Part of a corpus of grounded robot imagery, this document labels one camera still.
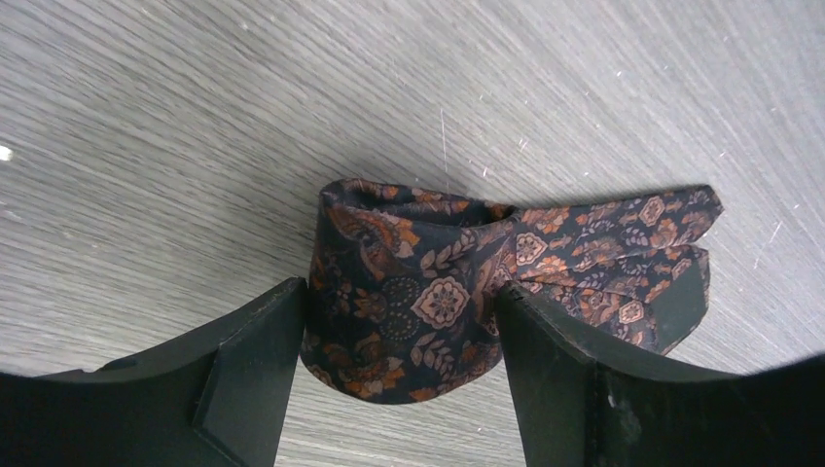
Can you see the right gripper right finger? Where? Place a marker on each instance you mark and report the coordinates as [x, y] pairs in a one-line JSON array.
[[585, 398]]

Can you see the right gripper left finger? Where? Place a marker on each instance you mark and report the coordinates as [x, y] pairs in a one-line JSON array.
[[214, 396]]

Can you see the brown paisley tie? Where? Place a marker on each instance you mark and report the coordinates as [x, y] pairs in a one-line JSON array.
[[402, 280]]

